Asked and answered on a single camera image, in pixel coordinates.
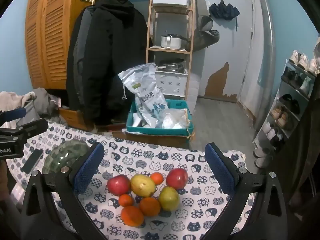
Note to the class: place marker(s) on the grey white hanging cap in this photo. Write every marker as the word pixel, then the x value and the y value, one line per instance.
pixel 206 23

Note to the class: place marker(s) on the red apple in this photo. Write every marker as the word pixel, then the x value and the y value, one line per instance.
pixel 177 177
pixel 118 185

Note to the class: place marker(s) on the green glass bowl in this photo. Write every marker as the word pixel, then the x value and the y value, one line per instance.
pixel 62 153

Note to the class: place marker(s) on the steel cooking pot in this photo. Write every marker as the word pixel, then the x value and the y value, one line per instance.
pixel 171 42

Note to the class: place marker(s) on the small mandarin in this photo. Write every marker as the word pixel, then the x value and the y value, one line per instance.
pixel 126 200
pixel 157 178

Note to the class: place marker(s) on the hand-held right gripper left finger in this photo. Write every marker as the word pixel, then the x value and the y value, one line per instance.
pixel 87 172

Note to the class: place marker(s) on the cat print tablecloth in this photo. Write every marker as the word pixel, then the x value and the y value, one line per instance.
pixel 150 155

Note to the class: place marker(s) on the wooden drawer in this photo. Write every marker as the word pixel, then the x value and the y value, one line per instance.
pixel 72 116

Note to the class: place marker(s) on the grey coat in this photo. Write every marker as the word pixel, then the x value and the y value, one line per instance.
pixel 81 55

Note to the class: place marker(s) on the shoe rack with shoes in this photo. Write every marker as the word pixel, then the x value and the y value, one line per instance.
pixel 282 117

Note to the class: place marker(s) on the green yellow mango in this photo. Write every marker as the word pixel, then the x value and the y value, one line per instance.
pixel 169 198

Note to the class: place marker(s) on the white door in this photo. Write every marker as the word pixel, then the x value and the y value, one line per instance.
pixel 237 50

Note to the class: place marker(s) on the navy folded umbrella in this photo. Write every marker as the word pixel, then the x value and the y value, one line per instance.
pixel 223 10

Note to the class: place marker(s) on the black phone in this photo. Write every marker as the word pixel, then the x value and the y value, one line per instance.
pixel 32 160

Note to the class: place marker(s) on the white lattice basket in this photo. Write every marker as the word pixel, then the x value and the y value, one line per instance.
pixel 172 83

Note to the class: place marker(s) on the teal box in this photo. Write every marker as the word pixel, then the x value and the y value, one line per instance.
pixel 160 131

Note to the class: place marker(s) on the wooden louvered wardrobe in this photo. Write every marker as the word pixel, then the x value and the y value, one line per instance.
pixel 50 42

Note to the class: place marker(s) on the yellow-green lemon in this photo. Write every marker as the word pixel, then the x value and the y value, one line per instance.
pixel 143 185

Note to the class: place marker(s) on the wooden shelf rack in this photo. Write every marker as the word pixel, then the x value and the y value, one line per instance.
pixel 148 30

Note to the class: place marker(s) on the dark cloth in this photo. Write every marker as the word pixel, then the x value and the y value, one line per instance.
pixel 305 142

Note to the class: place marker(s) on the clear plastic bag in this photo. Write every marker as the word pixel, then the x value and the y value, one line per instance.
pixel 175 118

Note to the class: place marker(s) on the large orange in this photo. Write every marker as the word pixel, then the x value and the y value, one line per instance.
pixel 149 206
pixel 132 215

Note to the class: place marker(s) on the black coat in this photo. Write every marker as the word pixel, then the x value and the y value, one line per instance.
pixel 112 55

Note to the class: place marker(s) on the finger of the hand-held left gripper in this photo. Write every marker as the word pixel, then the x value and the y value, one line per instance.
pixel 33 128
pixel 15 114

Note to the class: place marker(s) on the grey shoe rack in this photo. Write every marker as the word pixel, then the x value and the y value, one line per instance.
pixel 282 90

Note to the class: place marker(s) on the beige robe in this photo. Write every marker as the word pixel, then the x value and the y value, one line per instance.
pixel 12 98

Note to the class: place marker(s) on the grey clothes pile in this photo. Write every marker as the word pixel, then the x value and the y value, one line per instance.
pixel 45 100

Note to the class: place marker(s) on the silver pipe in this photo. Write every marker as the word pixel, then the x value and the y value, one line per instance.
pixel 268 55

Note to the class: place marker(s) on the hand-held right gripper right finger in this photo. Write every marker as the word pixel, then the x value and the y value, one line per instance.
pixel 220 170

